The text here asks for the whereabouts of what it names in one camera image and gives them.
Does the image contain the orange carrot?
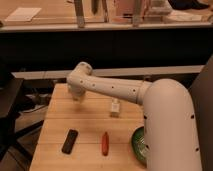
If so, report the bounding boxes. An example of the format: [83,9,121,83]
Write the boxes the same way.
[101,132,109,156]

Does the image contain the grey metal post left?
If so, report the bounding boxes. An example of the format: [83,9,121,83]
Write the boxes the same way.
[74,0,85,28]

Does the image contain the small white bottle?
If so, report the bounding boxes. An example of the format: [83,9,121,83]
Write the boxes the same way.
[110,98,120,117]

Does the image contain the black chair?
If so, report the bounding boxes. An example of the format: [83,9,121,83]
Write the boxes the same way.
[0,78,44,161]

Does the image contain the black remote control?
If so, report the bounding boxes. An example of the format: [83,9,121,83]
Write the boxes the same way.
[61,129,78,154]

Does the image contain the green ceramic plate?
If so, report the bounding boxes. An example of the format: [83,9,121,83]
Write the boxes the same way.
[131,127,147,166]

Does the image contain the white paper sheet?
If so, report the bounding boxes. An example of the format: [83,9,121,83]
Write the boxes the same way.
[5,7,41,22]

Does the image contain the grey metal post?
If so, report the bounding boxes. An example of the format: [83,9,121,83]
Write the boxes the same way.
[132,0,142,27]
[74,0,85,28]

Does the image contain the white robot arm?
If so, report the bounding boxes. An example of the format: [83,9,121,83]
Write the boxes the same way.
[67,62,203,171]

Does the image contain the grey metal post right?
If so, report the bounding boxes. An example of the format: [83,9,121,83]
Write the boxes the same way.
[132,0,142,27]

